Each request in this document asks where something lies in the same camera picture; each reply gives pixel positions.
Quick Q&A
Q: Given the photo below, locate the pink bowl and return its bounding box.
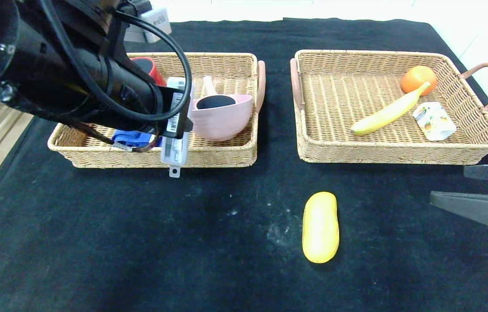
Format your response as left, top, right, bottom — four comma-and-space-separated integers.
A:
190, 94, 255, 142

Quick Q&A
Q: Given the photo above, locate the pink saucepan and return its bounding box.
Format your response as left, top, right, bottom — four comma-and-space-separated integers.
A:
195, 76, 238, 110

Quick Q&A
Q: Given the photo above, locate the clear plastic thermometer case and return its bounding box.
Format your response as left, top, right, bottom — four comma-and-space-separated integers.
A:
160, 77, 192, 179

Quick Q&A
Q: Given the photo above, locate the yellow mango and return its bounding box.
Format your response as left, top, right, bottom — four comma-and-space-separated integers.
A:
302, 192, 340, 264

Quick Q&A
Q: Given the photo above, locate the red pot with black handles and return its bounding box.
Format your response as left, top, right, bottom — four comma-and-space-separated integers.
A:
130, 57, 167, 87

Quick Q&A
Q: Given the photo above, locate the small juice carton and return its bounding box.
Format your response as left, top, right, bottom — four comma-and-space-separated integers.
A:
413, 102, 457, 142

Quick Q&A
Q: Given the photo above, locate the blue folded towel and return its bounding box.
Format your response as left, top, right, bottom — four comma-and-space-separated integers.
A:
112, 129, 161, 149

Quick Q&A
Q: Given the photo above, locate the black tablecloth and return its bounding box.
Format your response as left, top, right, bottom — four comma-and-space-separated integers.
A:
0, 17, 488, 312

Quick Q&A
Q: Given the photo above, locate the yellow banana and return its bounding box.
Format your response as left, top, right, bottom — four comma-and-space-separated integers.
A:
350, 81, 430, 137

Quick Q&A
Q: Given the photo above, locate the orange fruit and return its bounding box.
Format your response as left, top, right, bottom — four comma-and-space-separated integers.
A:
401, 65, 437, 96

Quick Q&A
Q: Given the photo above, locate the wicker basket with brown handles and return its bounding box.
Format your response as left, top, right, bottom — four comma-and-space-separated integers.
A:
47, 52, 266, 169
290, 49, 488, 166

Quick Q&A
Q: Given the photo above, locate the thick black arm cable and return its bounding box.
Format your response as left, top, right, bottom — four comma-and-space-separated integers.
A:
38, 0, 193, 123

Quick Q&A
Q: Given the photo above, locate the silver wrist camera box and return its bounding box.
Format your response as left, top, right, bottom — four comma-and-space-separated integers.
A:
125, 6, 173, 44

